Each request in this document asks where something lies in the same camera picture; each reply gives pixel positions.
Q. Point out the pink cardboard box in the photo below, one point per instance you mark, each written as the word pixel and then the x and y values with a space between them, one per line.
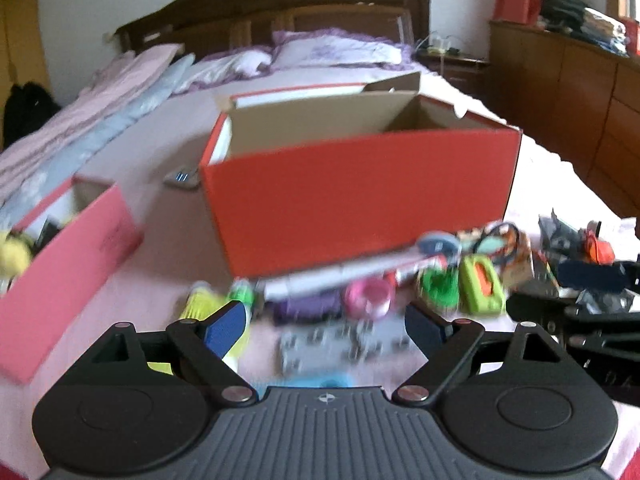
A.
pixel 65 285

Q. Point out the light blue quilt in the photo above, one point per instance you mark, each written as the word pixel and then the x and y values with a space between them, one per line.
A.
pixel 110 130

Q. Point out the white plastic toy tube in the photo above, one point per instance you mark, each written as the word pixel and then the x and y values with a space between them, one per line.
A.
pixel 325 277

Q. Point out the green spinning top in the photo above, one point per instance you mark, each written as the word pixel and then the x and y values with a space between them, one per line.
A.
pixel 440 287

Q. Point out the grey small device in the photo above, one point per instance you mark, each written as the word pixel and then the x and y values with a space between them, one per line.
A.
pixel 181 178

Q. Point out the orange plastic toy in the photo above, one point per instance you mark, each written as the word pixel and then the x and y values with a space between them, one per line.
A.
pixel 597 249

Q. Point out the green toy car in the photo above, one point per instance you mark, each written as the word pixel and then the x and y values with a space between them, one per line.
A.
pixel 242 292

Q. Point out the wooden nightstand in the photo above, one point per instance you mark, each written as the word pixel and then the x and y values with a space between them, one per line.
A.
pixel 460 72

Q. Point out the black bag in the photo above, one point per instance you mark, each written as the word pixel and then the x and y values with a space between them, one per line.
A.
pixel 27 110

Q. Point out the grey toy plate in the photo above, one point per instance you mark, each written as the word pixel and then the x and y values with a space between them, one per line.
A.
pixel 325 347

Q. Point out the pile of folded clothes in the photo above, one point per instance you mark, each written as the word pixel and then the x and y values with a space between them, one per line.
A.
pixel 580 17

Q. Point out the pink quilt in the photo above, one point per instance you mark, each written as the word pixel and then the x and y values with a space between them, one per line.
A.
pixel 85 105

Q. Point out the red cardboard box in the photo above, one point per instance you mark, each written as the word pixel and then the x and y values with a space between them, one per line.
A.
pixel 350 200

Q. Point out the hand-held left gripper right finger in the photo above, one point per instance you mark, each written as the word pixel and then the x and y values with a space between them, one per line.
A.
pixel 420 324

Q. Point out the red patterned cloth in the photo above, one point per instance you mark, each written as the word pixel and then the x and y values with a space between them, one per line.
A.
pixel 627 467

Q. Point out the blue round disc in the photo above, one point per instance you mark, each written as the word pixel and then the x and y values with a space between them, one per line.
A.
pixel 439 244

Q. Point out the yellow shuttlecock with white cork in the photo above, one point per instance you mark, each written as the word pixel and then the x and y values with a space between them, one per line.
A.
pixel 239 349

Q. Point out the pink round toy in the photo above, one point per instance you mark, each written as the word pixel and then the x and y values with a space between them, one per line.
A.
pixel 369 297

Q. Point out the wooden dresser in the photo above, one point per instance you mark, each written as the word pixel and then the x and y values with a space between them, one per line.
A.
pixel 565 100

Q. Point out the yellow wooden wardrobe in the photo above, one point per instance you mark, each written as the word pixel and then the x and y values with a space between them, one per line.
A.
pixel 20 35

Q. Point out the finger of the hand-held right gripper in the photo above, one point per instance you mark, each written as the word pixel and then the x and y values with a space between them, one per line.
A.
pixel 545 310
pixel 595 275

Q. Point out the purple toy car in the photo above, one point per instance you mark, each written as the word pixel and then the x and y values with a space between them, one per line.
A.
pixel 307 307

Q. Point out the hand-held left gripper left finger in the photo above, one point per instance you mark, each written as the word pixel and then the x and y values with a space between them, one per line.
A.
pixel 227 327

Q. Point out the white pillow with purple trim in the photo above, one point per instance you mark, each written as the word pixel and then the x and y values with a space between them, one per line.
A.
pixel 225 70
pixel 340 52

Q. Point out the green orange toy case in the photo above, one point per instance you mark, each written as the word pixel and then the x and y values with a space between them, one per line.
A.
pixel 481 285

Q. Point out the yellow plush toy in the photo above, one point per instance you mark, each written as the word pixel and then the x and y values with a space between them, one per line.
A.
pixel 14 255

